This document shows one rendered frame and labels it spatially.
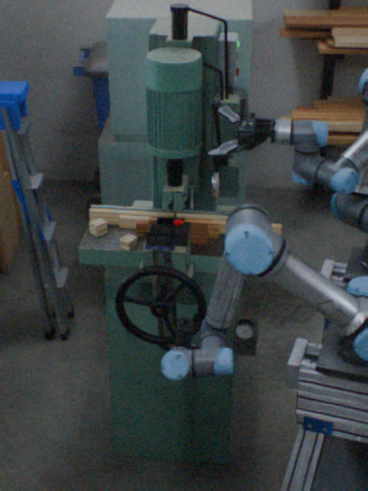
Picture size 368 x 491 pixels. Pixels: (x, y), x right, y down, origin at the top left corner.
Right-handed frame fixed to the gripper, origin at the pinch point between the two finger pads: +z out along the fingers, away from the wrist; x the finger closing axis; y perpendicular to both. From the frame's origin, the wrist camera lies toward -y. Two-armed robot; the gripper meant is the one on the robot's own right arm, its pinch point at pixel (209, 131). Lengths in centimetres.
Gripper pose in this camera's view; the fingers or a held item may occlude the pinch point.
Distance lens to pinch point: 253.2
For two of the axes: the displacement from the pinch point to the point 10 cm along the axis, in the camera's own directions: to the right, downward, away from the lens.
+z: -9.9, -0.6, 1.1
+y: -0.9, -2.8, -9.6
